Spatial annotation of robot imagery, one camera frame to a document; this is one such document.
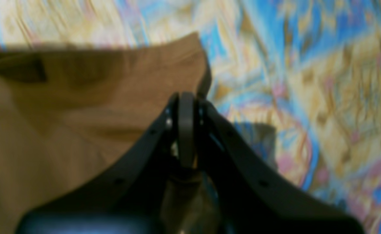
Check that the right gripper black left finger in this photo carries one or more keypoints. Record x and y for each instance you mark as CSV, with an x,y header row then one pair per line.
x,y
127,197

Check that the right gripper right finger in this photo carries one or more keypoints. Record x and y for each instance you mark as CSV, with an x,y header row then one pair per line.
x,y
253,198

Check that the brown t-shirt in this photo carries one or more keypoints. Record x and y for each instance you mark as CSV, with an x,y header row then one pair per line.
x,y
67,115

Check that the patterned tile tablecloth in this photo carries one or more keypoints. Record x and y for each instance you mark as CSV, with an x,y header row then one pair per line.
x,y
299,79

